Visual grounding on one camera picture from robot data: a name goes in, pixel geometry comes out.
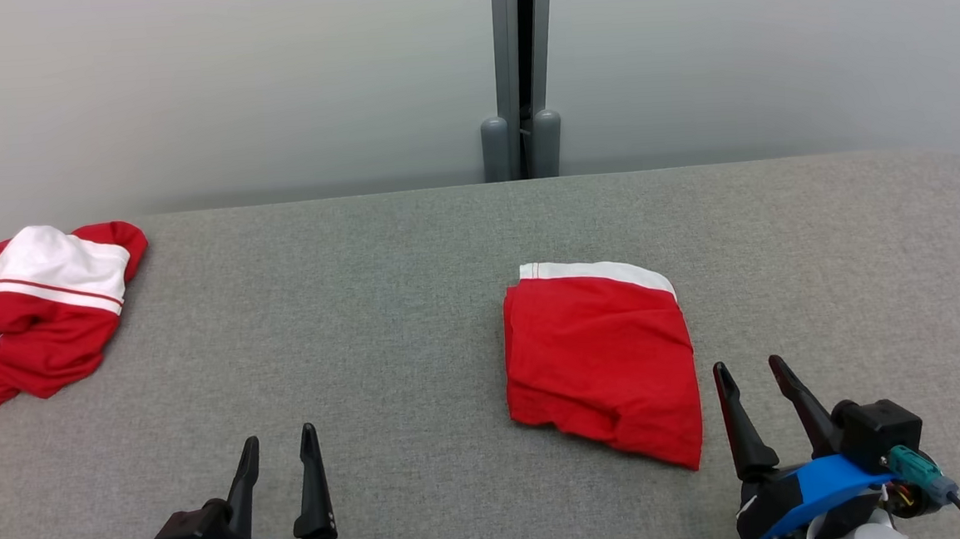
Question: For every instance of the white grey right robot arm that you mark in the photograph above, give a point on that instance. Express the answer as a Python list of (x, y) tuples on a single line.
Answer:
[(871, 535)]

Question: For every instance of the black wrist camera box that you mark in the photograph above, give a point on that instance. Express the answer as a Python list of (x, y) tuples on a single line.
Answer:
[(192, 537), (877, 433)]

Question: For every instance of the red shorts with white waistband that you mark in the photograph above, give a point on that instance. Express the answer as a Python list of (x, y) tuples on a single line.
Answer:
[(602, 354)]

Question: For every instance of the grey metal partition post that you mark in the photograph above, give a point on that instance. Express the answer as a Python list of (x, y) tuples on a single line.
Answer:
[(507, 51)]

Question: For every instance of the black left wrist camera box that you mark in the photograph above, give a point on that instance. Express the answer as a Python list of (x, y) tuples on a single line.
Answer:
[(192, 537)]

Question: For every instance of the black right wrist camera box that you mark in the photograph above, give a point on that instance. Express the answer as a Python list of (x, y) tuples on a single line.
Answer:
[(877, 433)]

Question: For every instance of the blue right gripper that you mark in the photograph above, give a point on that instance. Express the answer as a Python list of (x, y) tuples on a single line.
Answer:
[(810, 491)]

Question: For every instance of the red and white basketball jersey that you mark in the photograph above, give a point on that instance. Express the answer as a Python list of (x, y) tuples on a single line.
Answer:
[(42, 338)]

